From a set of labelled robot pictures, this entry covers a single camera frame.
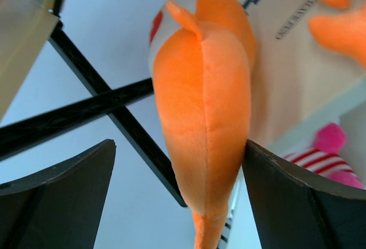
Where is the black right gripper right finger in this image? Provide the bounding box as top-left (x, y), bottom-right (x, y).
top-left (242, 140), bottom-right (365, 249)

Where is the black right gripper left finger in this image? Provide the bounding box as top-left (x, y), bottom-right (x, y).
top-left (1, 140), bottom-right (116, 249)

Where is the large orange plush whale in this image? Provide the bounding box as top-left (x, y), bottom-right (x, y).
top-left (148, 0), bottom-right (257, 248)

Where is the small orange plush whale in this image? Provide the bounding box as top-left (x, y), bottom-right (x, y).
top-left (308, 0), bottom-right (365, 67)

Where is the hot pink striped plush bear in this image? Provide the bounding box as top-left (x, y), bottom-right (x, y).
top-left (283, 122), bottom-right (364, 189)

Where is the beige three-tier black-frame shelf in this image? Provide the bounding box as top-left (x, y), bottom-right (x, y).
top-left (0, 0), bottom-right (366, 208)

